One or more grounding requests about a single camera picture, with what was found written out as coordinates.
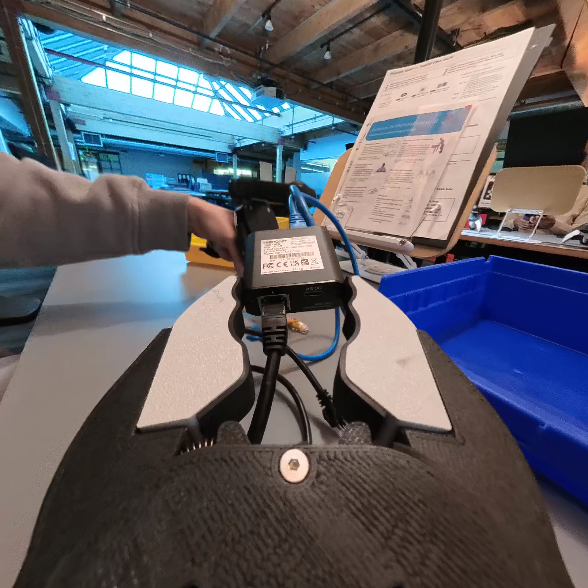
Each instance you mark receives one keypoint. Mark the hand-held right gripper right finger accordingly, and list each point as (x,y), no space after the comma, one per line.
(395,363)

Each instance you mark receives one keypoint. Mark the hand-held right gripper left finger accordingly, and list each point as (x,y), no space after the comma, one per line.
(193,363)

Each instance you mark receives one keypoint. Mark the black network adapter box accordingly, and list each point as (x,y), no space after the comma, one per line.
(294,280)

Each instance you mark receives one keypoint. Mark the person's left forearm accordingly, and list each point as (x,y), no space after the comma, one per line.
(92,216)

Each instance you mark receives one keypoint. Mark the grey desk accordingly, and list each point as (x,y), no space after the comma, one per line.
(105,321)

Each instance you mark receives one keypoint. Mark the wooden book stand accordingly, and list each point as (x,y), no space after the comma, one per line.
(331,183)

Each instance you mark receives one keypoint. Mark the blue plastic bin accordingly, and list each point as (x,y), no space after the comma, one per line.
(505,367)

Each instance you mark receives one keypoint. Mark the white ceiling projector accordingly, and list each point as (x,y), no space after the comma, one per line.
(266,94)

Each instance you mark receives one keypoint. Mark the skylight window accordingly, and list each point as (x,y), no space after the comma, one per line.
(174,87)

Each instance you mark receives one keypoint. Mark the leaflet with blue banner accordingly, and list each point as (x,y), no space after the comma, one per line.
(404,160)

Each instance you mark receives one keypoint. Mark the wooden table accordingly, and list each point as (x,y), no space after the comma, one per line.
(514,243)

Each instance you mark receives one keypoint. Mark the white ceiling track lamp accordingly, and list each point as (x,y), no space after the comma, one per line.
(268,24)
(327,53)

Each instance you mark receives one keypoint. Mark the clear acrylic stand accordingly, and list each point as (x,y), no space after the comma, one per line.
(519,227)

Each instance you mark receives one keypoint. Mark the black white marker sign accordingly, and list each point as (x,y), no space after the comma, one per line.
(488,192)

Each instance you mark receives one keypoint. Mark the beige rounded board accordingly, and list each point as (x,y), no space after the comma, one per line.
(537,188)

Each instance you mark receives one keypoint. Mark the black pillar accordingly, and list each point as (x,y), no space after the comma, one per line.
(429,27)

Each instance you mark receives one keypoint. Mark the large laminated instruction sheet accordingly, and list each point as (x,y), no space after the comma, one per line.
(496,69)

